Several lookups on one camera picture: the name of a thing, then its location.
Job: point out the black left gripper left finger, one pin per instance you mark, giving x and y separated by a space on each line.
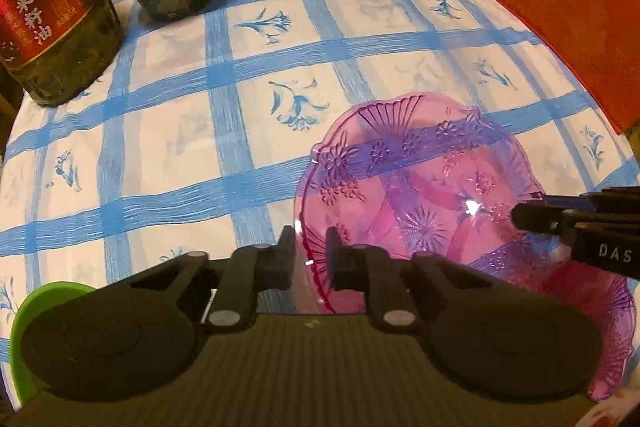
249 271

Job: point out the green plastic bowl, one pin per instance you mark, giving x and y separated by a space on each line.
23 333

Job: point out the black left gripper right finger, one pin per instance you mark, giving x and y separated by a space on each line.
371 271

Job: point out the blue checked tablecloth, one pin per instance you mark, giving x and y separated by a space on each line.
197 134

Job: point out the oil bottle, left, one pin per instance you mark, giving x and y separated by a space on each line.
55 49

